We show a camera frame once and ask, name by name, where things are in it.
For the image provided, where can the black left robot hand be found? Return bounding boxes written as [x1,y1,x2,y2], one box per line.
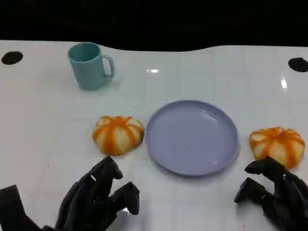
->
[54,156,141,231]

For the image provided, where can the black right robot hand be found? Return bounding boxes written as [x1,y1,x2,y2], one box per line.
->
[234,155,308,231]

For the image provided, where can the pale green mug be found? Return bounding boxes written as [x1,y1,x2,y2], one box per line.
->
[67,42,115,91]

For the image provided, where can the orange and white toy bread roll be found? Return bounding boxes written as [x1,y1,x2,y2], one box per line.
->
[249,126,306,169]
[92,115,145,155]

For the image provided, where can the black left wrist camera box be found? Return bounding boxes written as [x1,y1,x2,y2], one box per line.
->
[0,184,55,231]

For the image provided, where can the lilac plate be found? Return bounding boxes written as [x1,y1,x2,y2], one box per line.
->
[145,100,241,178]

